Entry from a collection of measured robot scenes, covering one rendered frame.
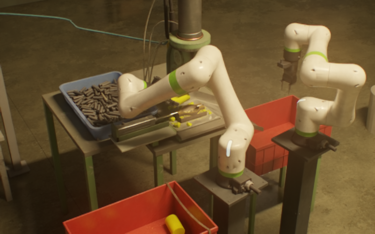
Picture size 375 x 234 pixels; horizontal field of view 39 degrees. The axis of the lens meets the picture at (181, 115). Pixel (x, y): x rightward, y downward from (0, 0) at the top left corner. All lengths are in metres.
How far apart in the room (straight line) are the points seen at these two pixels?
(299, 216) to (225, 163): 0.85
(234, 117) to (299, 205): 0.82
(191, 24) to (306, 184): 1.11
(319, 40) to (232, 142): 0.69
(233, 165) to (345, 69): 0.66
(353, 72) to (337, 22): 4.72
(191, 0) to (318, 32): 0.67
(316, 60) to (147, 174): 2.07
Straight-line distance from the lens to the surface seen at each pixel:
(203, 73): 2.32
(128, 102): 2.55
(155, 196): 2.74
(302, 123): 2.84
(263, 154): 3.21
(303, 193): 3.11
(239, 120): 2.57
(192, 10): 2.64
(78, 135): 2.95
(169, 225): 2.74
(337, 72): 2.45
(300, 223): 3.26
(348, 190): 4.17
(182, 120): 2.89
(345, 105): 2.66
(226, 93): 2.52
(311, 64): 2.46
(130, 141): 2.77
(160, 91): 2.43
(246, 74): 5.62
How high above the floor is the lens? 2.55
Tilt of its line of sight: 32 degrees down
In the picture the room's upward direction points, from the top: 1 degrees counter-clockwise
